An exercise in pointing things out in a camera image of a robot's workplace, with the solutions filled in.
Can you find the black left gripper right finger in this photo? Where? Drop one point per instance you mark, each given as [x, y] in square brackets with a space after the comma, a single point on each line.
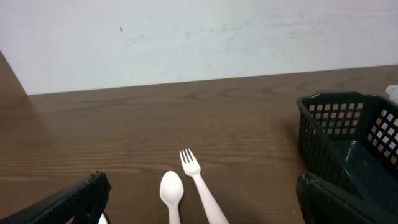
[322, 202]

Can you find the dark green plastic basket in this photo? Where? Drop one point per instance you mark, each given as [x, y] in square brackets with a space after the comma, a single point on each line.
[350, 139]

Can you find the white plastic fork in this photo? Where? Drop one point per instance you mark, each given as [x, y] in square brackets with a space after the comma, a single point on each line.
[192, 168]

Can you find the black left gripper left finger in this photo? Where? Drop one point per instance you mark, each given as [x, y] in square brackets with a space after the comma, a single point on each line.
[82, 202]

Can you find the white plastic spoon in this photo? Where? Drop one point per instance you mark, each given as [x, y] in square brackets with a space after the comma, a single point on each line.
[171, 193]

